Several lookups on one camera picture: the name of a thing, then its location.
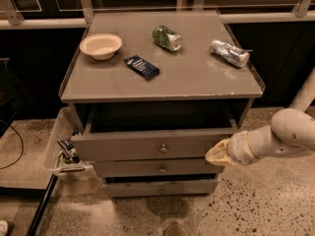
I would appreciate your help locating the white paper bowl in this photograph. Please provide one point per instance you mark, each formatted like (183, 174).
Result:
(101, 46)

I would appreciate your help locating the grey drawer cabinet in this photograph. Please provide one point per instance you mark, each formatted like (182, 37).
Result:
(190, 80)

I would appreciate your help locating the grey top drawer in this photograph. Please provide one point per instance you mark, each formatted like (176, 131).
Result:
(114, 137)

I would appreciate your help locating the white shoe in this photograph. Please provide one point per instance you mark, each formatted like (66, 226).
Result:
(3, 227)

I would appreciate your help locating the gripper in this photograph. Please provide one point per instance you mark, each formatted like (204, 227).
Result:
(240, 147)

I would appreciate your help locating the green soda can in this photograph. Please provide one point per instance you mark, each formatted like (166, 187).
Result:
(167, 38)

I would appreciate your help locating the grey middle drawer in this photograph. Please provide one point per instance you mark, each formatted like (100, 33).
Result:
(155, 167)

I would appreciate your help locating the grey bottom drawer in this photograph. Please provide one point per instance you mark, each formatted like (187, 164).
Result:
(168, 188)

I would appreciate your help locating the metal railing frame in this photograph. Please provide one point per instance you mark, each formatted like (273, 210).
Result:
(49, 14)

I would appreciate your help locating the black bar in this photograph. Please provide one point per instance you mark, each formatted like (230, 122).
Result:
(42, 205)

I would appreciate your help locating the silver crushed can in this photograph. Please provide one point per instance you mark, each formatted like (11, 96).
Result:
(230, 53)

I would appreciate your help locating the grey drawer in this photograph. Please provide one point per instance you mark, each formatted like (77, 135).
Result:
(114, 137)
(168, 188)
(155, 167)

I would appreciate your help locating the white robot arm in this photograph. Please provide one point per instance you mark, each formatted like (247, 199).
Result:
(291, 133)

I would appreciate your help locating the dark blue snack packet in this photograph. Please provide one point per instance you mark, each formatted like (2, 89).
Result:
(141, 67)

